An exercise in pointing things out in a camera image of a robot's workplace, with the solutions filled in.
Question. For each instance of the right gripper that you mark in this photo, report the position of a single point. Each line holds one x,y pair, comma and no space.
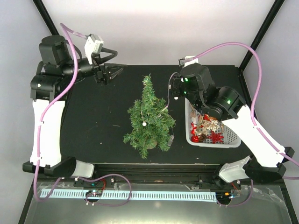
174,91

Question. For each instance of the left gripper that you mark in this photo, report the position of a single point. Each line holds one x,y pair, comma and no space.
100,75

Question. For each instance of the small green christmas tree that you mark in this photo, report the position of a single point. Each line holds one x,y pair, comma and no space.
150,121

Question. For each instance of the clear battery box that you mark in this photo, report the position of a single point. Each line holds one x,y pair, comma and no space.
171,139

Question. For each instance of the white plastic basket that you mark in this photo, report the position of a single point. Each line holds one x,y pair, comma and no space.
231,140

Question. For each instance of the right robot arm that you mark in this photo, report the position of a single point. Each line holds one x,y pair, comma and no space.
266,164

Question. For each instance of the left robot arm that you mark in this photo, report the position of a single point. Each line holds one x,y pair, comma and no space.
49,88

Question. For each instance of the red ribbon bow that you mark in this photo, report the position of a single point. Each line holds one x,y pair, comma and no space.
193,129

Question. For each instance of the red gift box ornament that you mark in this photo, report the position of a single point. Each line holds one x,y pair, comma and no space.
195,139

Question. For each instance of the brown pine cone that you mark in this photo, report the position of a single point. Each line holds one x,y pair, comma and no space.
202,137

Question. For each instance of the red star ornament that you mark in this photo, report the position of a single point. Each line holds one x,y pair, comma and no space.
216,137

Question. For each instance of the small circuit board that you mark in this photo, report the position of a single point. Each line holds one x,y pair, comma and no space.
94,193

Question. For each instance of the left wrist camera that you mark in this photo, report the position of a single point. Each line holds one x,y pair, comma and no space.
93,45

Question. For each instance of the white slotted cable duct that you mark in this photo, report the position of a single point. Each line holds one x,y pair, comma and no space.
133,195

